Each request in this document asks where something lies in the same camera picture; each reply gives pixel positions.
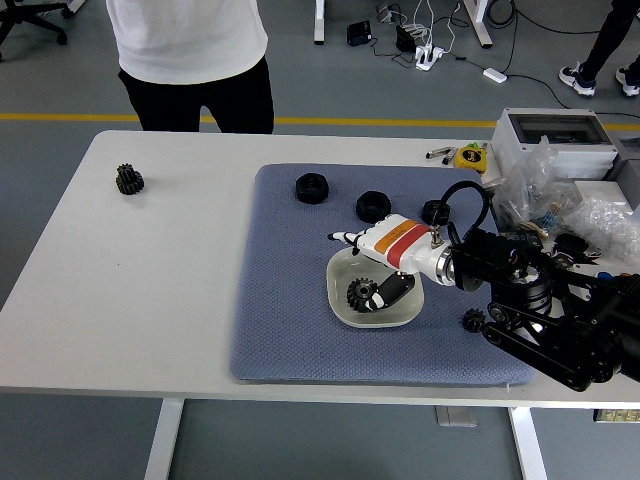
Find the clear plastic bag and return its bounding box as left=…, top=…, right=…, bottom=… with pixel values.
left=492, top=134, right=581, bottom=236

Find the black digital display module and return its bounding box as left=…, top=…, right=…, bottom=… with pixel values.
left=499, top=229, right=544, bottom=249

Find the blue-grey padded mat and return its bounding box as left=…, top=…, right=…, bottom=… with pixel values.
left=228, top=163, right=539, bottom=387

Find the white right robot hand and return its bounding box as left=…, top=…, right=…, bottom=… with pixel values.
left=326, top=213, right=445, bottom=312

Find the black electronic device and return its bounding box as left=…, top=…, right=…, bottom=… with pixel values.
left=395, top=24, right=418, bottom=53

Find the black double gear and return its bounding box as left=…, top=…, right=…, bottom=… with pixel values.
left=115, top=163, right=145, bottom=197

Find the white flat box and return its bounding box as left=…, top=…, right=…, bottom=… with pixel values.
left=573, top=178, right=632, bottom=207

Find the grey electrical enclosure box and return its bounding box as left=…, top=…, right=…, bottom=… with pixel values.
left=489, top=108, right=621, bottom=176

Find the large black gear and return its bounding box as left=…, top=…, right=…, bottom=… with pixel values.
left=345, top=278, right=380, bottom=314

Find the yellow tape measure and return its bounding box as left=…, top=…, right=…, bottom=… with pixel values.
left=453, top=142, right=489, bottom=175

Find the small black gear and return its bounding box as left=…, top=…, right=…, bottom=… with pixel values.
left=461, top=307, right=486, bottom=333

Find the large black hex nut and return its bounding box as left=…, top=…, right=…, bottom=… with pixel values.
left=294, top=172, right=330, bottom=205

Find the white power strip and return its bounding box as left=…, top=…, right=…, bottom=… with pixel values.
left=414, top=44, right=446, bottom=72

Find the green terminal strip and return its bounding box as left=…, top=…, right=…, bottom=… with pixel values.
left=592, top=408, right=640, bottom=422

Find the medium black hex nut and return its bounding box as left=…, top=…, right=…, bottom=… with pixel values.
left=355, top=191, right=391, bottom=224

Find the small black hex nut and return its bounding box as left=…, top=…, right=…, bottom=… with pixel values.
left=420, top=198, right=452, bottom=226

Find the person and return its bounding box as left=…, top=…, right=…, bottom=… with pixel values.
left=105, top=0, right=276, bottom=135
left=558, top=0, right=640, bottom=98

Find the black plastic part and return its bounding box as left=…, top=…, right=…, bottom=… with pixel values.
left=552, top=232, right=592, bottom=262

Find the clear bubble wrap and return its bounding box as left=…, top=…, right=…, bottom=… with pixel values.
left=569, top=197, right=640, bottom=262

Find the black floor cable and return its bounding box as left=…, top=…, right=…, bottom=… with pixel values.
left=505, top=73, right=572, bottom=110

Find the grey floor socket plate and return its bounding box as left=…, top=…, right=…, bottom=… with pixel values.
left=434, top=405, right=478, bottom=427

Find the white square dish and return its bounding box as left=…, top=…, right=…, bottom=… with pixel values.
left=325, top=247, right=425, bottom=330

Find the grey plastic box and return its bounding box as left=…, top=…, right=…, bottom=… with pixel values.
left=602, top=133, right=640, bottom=182

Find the black office chair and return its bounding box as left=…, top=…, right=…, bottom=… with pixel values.
left=0, top=0, right=71, bottom=62

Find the white desk leg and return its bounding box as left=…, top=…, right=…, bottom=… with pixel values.
left=313, top=0, right=328, bottom=46
left=462, top=0, right=496, bottom=50

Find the white table leg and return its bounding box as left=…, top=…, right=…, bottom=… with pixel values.
left=507, top=405, right=549, bottom=480
left=144, top=398, right=184, bottom=480

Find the black power adapter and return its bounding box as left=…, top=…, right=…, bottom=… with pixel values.
left=346, top=20, right=373, bottom=47

